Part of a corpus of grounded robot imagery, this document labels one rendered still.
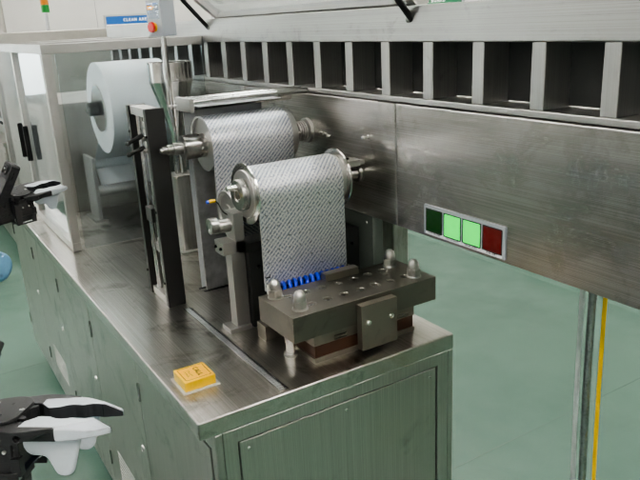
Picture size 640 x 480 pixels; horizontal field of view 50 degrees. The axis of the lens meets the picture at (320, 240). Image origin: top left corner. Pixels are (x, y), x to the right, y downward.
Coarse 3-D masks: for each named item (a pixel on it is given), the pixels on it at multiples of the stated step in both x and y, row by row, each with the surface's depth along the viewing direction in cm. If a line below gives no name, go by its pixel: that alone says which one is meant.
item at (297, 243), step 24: (264, 216) 160; (288, 216) 163; (312, 216) 167; (336, 216) 171; (264, 240) 161; (288, 240) 165; (312, 240) 169; (336, 240) 173; (264, 264) 163; (288, 264) 167; (312, 264) 170; (336, 264) 174
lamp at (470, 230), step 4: (464, 220) 148; (464, 224) 148; (468, 224) 147; (472, 224) 146; (476, 224) 145; (464, 228) 148; (468, 228) 147; (472, 228) 146; (476, 228) 145; (464, 232) 148; (468, 232) 147; (472, 232) 146; (476, 232) 145; (464, 236) 149; (468, 236) 148; (472, 236) 146; (476, 236) 145; (464, 240) 149; (468, 240) 148; (472, 240) 147; (476, 240) 146; (472, 244) 147; (476, 244) 146
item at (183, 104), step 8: (272, 88) 195; (280, 88) 196; (288, 88) 193; (296, 88) 195; (304, 88) 192; (192, 96) 183; (200, 96) 181; (208, 96) 181; (216, 96) 183; (224, 96) 180; (232, 96) 181; (240, 96) 182; (248, 96) 183; (256, 96) 185; (264, 96) 186; (272, 96) 191; (176, 104) 182; (184, 104) 178; (192, 104) 175; (200, 104) 177; (208, 104) 181; (216, 104) 180; (224, 104) 180; (192, 112) 176
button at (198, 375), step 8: (184, 368) 150; (192, 368) 150; (200, 368) 150; (208, 368) 150; (176, 376) 148; (184, 376) 147; (192, 376) 147; (200, 376) 146; (208, 376) 147; (184, 384) 144; (192, 384) 145; (200, 384) 146; (208, 384) 147
